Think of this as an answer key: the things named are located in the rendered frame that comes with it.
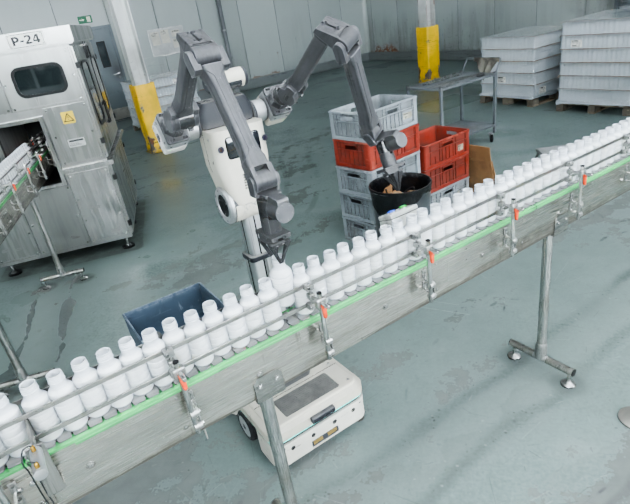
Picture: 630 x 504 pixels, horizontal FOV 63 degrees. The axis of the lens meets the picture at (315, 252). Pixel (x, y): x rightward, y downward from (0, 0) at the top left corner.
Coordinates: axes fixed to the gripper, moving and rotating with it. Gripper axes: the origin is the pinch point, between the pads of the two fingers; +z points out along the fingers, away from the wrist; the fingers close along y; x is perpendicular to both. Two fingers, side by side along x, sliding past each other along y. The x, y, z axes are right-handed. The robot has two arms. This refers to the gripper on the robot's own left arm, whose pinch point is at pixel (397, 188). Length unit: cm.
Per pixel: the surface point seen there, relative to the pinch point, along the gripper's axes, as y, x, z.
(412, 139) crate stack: 159, 163, -16
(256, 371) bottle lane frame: -83, -14, 33
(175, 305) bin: -86, 44, 14
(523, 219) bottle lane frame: 44, -15, 30
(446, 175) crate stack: 203, 186, 24
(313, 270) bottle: -55, -18, 12
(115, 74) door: 188, 1104, -393
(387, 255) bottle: -26.2, -16.6, 18.1
